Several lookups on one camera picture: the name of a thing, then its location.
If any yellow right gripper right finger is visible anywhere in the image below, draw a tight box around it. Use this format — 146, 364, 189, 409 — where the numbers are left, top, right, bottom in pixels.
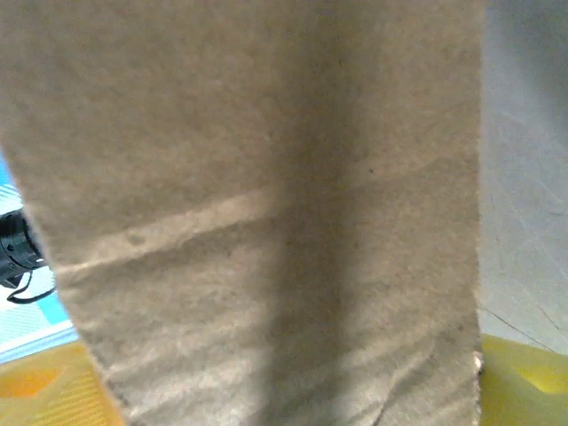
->
477, 335, 568, 426

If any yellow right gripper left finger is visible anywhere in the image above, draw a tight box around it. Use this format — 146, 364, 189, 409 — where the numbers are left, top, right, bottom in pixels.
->
0, 341, 125, 426

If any brown cardboard box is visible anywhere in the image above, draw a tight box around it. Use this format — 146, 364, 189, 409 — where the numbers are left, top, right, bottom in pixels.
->
0, 0, 487, 426

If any thin black wire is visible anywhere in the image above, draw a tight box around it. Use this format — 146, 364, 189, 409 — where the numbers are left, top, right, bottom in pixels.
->
4, 268, 58, 306

